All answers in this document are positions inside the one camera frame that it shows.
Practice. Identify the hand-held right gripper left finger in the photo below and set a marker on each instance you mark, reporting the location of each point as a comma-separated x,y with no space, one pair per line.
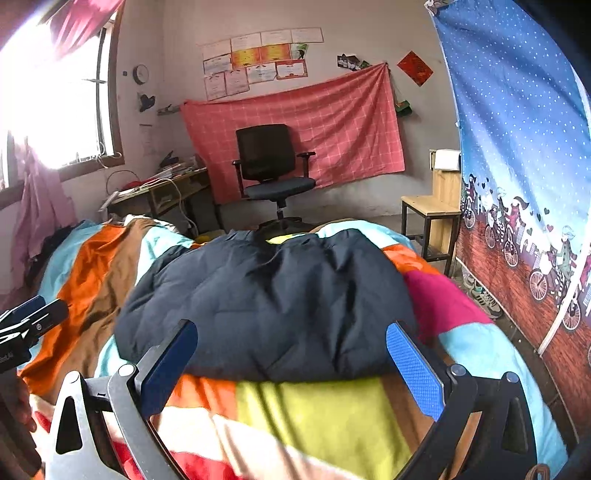
168,364

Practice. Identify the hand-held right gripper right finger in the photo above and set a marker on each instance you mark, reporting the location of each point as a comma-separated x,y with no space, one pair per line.
413,369

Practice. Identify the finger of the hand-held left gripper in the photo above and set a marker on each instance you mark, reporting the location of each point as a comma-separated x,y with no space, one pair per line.
23,309
48,316

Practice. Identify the dark navy padded jacket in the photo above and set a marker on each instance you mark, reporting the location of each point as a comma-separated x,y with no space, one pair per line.
277,300

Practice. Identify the person's left hand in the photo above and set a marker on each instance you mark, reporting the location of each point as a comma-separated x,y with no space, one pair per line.
23,406

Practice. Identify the dark cloth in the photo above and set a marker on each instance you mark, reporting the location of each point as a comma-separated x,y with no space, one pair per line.
51,244

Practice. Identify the grey green sneaker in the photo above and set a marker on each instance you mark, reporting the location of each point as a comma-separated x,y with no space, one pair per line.
485,300

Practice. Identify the colourful patchwork blanket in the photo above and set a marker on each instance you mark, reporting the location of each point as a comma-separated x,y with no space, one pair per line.
323,415

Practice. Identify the pink curtain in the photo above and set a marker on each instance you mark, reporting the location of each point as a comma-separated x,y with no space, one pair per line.
41,203

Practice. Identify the red object on desk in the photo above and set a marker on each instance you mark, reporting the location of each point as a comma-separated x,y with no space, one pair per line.
131,185

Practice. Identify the wooden desk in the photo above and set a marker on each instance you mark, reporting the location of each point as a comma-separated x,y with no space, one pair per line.
157,194

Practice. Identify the pile of books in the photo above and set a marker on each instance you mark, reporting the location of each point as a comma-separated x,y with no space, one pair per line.
173,168

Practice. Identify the white paper sheet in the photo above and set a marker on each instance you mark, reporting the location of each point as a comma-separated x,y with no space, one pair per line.
147,138

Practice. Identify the white box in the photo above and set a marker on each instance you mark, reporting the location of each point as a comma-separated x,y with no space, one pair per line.
447,160

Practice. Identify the black office chair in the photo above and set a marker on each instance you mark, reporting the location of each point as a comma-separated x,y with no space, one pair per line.
265,152

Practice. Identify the blue printed bicycle curtain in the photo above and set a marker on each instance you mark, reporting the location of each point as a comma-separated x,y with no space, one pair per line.
508,115

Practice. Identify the red curtain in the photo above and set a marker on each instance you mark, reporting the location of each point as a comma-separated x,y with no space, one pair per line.
83,18

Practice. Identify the wooden chair with metal frame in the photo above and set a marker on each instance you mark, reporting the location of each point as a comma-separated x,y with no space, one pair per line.
429,203

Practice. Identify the window with brown frame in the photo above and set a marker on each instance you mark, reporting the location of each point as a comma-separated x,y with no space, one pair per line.
60,101

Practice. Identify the black wall ornament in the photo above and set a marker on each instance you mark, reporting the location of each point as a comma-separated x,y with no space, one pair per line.
147,102

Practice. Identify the red checkered wall cloth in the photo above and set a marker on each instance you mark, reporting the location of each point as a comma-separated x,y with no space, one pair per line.
332,124

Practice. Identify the round wall clock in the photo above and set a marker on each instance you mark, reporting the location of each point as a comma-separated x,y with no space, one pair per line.
141,74

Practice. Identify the green hanging wall ornament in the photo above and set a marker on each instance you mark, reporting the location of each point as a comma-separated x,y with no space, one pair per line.
402,107

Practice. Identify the red paper wall decoration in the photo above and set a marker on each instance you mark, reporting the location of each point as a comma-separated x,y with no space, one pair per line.
415,68

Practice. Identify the wall photos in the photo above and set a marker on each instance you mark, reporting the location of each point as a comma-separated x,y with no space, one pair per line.
349,62

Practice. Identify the group of wall certificates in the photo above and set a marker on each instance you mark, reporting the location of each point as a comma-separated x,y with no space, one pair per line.
258,55

